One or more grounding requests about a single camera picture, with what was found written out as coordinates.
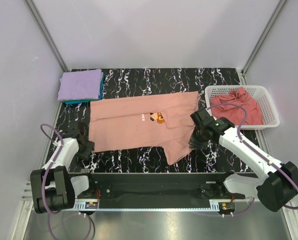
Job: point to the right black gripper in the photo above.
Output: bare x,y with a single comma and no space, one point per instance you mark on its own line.
194,143

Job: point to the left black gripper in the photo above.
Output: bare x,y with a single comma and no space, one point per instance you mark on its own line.
85,155

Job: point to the pink printed t shirt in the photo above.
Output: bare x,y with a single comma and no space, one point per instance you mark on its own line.
161,120

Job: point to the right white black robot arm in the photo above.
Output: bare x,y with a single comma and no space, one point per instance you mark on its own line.
275,184

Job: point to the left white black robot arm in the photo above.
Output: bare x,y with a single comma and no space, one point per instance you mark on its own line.
53,190

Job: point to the red crumpled t shirt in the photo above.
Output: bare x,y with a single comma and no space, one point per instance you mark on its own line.
226,105

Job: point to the teal folded t shirt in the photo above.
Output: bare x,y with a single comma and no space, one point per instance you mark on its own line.
101,87

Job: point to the purple folded t shirt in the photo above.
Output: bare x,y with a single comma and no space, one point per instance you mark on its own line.
79,83

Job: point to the white plastic laundry basket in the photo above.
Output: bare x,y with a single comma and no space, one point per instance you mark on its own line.
258,93

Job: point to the left white cable duct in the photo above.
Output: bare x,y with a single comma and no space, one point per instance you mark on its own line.
79,205

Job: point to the white cable duct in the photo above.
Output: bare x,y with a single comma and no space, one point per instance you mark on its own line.
79,205
214,205

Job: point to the right white cable duct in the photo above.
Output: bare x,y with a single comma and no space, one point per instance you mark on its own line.
214,205

